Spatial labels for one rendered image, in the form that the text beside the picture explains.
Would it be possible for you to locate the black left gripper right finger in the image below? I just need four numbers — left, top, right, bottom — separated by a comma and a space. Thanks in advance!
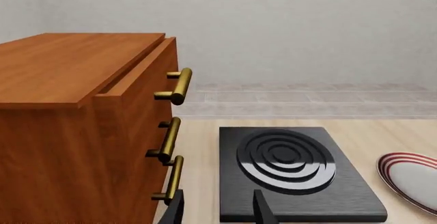
253, 189, 281, 224

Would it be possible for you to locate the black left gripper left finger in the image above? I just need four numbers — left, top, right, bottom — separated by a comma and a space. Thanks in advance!
160, 189, 185, 224

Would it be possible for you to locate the flat black stove plate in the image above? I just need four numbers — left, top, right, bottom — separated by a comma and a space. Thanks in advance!
218, 126, 389, 223

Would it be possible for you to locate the white plate with red rings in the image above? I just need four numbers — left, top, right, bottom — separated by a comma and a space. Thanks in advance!
376, 152, 437, 216

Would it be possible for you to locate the wooden drawer slightly open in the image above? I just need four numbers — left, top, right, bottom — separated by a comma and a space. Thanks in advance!
92, 36, 179, 112

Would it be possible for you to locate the wooden cabinet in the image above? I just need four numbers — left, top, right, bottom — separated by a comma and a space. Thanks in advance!
0, 31, 178, 224

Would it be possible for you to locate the brass handle on open drawer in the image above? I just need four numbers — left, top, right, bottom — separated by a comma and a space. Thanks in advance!
153, 67, 193, 106

